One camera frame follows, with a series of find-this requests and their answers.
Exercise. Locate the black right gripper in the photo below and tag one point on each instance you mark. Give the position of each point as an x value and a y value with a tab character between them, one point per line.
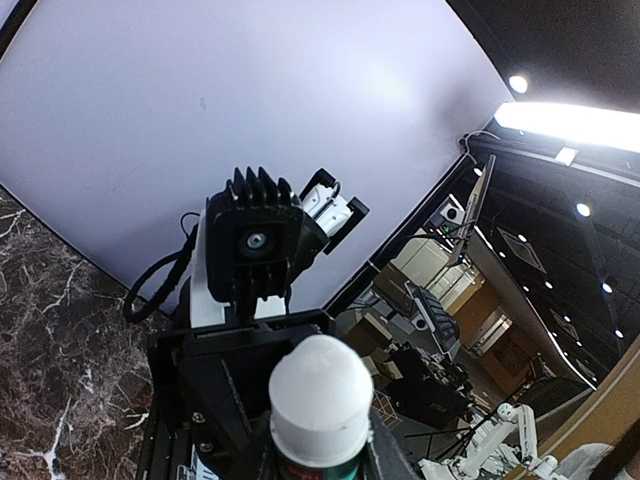
213	381

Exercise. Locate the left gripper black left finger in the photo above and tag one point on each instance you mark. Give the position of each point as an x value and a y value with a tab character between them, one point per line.
263	463

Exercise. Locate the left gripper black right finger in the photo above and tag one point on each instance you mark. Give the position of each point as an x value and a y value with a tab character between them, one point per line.
383	458

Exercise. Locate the green white glue stick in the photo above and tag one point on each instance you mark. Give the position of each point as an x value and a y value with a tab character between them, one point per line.
321	395

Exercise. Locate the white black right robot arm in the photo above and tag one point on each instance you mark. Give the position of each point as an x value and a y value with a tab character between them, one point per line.
327	220

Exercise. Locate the black front table rail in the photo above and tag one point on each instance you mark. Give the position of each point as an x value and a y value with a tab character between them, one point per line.
165	455

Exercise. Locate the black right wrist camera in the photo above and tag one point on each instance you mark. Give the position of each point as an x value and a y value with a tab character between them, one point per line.
252	232

